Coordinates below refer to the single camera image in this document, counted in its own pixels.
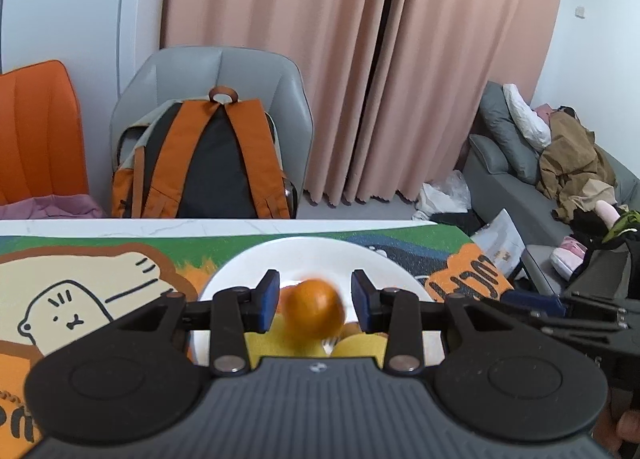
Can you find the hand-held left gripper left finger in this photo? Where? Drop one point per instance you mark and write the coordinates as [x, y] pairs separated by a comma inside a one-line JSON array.
[[267, 299]]

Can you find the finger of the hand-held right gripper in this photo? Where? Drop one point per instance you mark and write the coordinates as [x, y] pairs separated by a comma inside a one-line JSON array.
[[560, 339], [535, 304]]

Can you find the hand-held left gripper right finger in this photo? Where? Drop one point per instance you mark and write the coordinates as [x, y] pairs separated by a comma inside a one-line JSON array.
[[361, 299]]

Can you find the white plate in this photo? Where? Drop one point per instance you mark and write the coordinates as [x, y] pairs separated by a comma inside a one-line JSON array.
[[235, 274]]

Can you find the whole mandarin orange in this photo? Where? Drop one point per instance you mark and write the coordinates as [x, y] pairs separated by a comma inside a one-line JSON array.
[[314, 310]]

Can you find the person's right hand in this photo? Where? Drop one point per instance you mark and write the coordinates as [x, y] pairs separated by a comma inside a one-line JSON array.
[[622, 434]]

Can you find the pink shoe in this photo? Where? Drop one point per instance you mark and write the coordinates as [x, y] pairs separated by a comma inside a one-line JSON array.
[[567, 255]]

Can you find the green cloth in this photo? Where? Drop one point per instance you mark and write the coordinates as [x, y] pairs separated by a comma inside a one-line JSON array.
[[622, 229]]

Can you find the white paper bag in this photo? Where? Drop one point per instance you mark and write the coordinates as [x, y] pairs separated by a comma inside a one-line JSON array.
[[500, 244]]

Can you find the grey sofa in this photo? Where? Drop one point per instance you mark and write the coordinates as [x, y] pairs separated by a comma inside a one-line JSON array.
[[505, 199]]

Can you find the brown jacket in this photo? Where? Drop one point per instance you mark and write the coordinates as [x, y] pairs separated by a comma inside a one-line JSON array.
[[575, 164]]

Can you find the clear plastic bag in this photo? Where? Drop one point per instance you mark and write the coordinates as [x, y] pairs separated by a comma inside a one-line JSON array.
[[445, 191]]

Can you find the orange and black backpack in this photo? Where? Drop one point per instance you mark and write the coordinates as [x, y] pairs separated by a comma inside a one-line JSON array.
[[215, 164]]

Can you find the colourful cartoon table mat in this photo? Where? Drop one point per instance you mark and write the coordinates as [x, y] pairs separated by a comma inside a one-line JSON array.
[[125, 239]]

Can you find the grey cushion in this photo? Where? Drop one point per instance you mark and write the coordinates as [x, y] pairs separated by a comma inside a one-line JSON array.
[[505, 134]]

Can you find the white pillow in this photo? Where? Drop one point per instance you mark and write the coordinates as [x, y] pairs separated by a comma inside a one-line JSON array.
[[527, 116]]

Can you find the pink cloth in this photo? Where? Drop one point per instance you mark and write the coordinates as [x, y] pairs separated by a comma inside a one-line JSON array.
[[50, 206]]

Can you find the grey chair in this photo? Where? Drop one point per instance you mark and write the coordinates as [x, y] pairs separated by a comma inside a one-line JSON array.
[[210, 69]]

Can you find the pink curtain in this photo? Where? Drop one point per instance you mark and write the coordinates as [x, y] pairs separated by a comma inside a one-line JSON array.
[[275, 39], [465, 39]]

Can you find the orange chair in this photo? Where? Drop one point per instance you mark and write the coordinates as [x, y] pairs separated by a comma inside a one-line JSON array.
[[35, 139]]

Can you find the white refrigerator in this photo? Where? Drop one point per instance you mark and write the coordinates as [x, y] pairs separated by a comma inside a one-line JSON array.
[[75, 4]]

